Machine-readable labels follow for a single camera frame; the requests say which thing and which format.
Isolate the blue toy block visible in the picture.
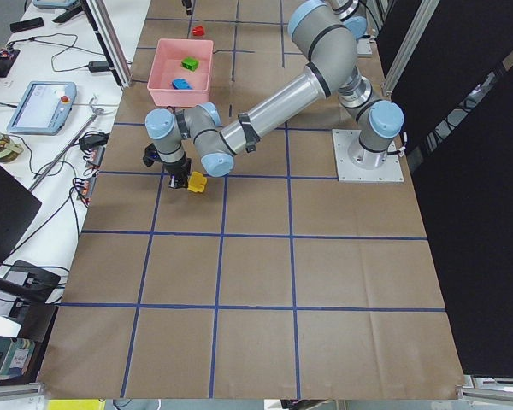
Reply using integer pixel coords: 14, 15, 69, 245
171, 78, 192, 90

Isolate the teach pendant tablet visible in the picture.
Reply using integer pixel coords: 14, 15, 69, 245
6, 81, 77, 135

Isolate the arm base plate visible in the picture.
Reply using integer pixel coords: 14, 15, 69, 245
357, 38, 373, 58
332, 129, 404, 184

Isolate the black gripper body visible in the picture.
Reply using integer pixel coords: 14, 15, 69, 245
143, 143, 192, 178

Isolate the pink plastic box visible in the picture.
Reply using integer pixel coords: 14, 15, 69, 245
147, 38, 214, 107

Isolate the red toy block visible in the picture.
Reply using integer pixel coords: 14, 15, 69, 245
192, 26, 205, 37

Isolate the green toy block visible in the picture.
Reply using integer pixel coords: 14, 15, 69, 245
181, 57, 199, 72

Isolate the black monitor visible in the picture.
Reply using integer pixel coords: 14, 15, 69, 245
0, 166, 41, 262

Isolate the yellow toy block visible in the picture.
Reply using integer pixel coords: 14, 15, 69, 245
187, 171, 208, 193

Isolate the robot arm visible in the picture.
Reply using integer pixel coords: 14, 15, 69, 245
142, 1, 404, 189

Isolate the aluminium frame post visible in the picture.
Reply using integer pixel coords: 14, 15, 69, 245
80, 0, 132, 90

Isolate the black power adapter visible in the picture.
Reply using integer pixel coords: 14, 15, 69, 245
87, 61, 109, 73

